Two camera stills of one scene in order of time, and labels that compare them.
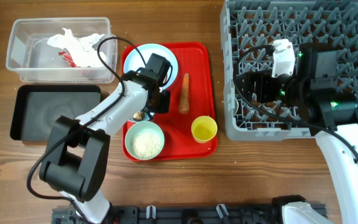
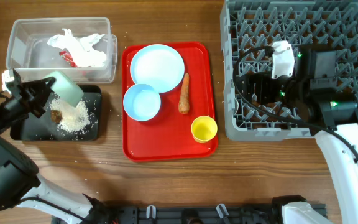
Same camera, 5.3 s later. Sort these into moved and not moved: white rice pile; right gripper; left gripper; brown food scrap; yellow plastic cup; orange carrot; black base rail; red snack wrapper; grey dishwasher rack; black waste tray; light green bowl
Moved: light green bowl; brown food scrap; left gripper; white rice pile
Not moved: right gripper; orange carrot; black waste tray; black base rail; red snack wrapper; yellow plastic cup; grey dishwasher rack
